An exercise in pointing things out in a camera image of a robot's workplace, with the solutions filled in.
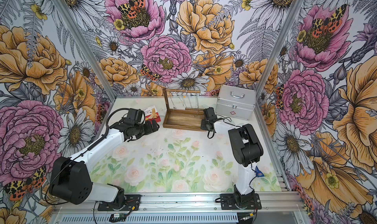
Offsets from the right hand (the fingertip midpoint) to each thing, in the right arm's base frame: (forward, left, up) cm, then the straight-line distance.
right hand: (205, 127), depth 101 cm
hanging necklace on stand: (+36, +16, -5) cm, 39 cm away
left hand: (-9, +33, +11) cm, 35 cm away
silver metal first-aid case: (+11, -20, +12) cm, 26 cm away
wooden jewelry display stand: (+10, +12, -2) cm, 16 cm away
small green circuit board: (-47, +46, -2) cm, 66 cm away
